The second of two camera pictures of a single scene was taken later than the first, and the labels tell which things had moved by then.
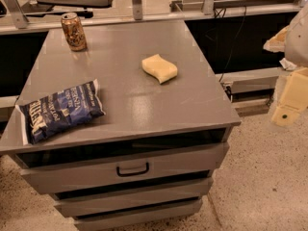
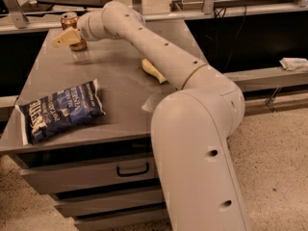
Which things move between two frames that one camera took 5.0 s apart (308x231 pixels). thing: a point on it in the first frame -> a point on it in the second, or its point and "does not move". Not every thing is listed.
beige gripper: (296, 40) -> (84, 27)
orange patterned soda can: (74, 32) does not move
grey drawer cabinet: (149, 162) does not move
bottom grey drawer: (110, 220) does not move
